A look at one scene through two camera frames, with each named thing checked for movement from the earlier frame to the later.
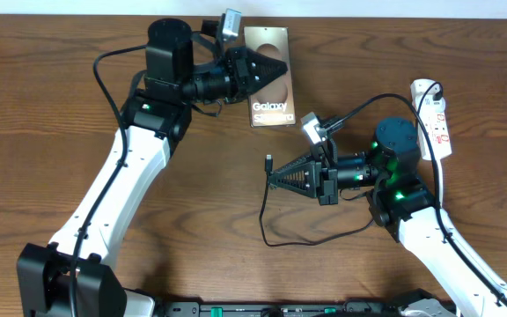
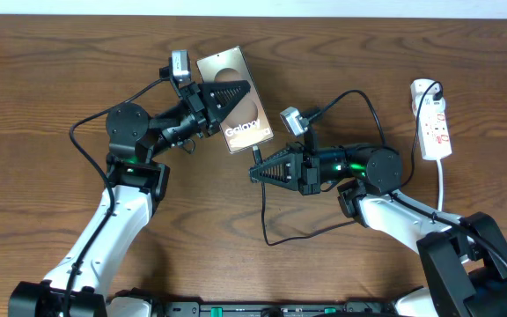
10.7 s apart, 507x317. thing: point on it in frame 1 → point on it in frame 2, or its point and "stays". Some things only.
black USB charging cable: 268,169 → 437,94
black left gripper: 246,63 → 194,100
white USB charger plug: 429,104 stays
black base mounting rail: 376,307 stays
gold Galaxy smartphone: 273,105 → 247,125
